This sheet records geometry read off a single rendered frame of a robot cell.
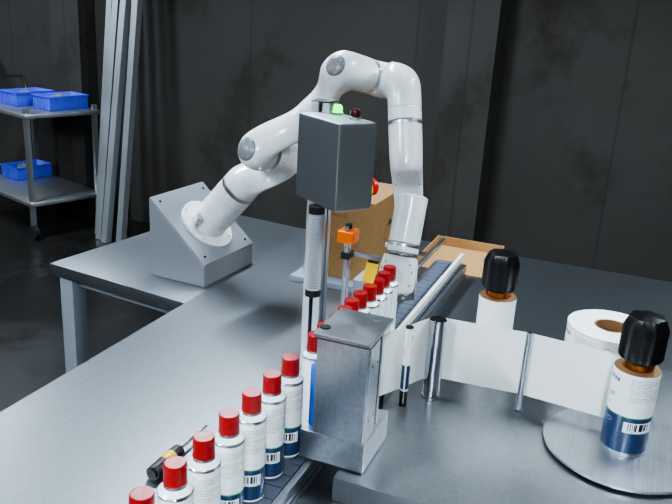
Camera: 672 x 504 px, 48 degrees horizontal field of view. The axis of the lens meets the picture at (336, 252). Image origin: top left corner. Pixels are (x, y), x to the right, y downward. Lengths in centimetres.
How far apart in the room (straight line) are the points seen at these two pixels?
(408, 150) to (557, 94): 246
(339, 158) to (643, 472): 86
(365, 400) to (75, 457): 60
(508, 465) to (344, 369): 39
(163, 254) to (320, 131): 101
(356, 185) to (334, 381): 45
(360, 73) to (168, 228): 81
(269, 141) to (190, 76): 336
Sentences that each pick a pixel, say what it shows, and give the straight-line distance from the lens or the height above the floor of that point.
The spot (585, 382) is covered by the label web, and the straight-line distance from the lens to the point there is 167.
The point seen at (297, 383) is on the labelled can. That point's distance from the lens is 140.
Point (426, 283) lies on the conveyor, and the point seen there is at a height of 88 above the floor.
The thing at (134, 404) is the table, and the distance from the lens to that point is 177.
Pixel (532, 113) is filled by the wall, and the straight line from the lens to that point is 440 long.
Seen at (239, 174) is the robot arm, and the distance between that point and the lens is 235.
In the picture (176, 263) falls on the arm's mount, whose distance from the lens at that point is 245.
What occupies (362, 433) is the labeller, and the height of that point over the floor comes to 97.
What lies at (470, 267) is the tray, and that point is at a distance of 274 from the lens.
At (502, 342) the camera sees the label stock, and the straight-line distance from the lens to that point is 167.
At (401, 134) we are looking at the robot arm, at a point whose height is 139.
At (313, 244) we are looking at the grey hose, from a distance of 165.
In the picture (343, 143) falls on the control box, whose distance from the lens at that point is 156.
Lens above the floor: 170
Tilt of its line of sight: 18 degrees down
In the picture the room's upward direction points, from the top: 3 degrees clockwise
